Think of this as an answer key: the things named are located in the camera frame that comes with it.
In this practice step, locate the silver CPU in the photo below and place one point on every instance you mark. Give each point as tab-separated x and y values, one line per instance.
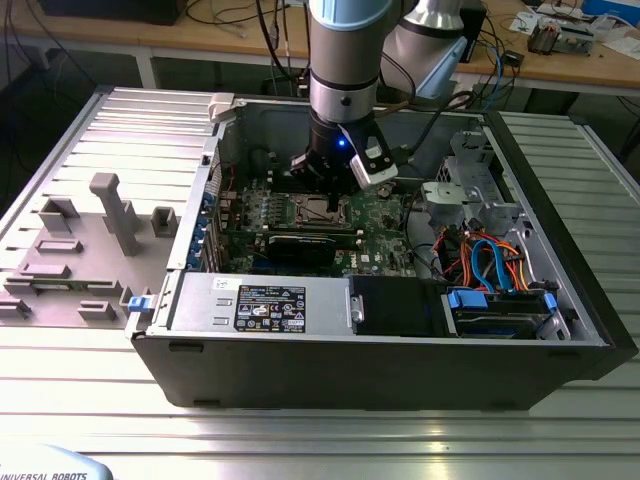
315	206

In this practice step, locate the thin metal locking lever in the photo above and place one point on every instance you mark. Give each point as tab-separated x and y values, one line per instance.
325	217

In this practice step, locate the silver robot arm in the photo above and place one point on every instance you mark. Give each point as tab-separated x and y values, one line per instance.
340	65

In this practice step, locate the CPU socket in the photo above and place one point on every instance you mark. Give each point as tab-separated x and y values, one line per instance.
299	221

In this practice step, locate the black RAM slot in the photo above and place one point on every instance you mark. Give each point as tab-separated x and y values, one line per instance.
320	228
347	235

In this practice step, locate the round silver coin battery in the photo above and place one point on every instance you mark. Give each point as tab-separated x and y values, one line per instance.
385	191

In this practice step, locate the black graphics card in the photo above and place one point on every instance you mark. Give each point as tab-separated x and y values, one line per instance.
300	250

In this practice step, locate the green motherboard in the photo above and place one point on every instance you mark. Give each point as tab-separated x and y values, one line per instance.
385	245

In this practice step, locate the beige case latch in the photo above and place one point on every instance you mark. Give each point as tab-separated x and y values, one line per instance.
220	106

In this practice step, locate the silver drive cage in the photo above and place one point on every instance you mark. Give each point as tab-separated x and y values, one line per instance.
440	197

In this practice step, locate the blue card retention clip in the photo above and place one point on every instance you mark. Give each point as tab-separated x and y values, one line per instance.
194	260
206	200
198	241
201	222

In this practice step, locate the wooden desk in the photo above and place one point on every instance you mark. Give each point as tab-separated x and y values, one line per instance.
200	32

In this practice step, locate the silver power supply with label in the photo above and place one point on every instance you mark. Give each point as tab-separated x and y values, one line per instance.
200	300

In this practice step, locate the hard disk in blue carrier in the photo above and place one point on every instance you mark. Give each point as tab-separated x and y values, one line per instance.
465	301

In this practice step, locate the tall black box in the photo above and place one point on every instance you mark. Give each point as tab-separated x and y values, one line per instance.
479	30

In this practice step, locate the small black device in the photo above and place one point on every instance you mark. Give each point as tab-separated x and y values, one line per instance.
513	57

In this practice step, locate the black and grey PC case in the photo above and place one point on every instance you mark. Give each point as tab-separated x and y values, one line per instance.
325	375

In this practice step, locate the blue case latch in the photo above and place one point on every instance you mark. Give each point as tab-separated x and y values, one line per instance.
140	305

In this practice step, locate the white paper sheet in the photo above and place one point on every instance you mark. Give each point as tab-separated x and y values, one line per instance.
622	45
525	21

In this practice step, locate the finned metal heat sink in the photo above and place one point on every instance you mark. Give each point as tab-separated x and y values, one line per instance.
542	40

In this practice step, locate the grey parts rack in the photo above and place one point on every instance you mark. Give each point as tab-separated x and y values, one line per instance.
90	250

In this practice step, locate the black monitor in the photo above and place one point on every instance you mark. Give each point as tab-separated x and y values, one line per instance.
100	10

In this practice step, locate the grey electronic device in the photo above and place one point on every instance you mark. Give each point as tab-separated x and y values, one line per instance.
575	40

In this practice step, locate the blue box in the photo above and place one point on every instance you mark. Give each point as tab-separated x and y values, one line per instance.
600	6

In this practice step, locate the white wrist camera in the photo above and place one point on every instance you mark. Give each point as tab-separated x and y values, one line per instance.
377	167

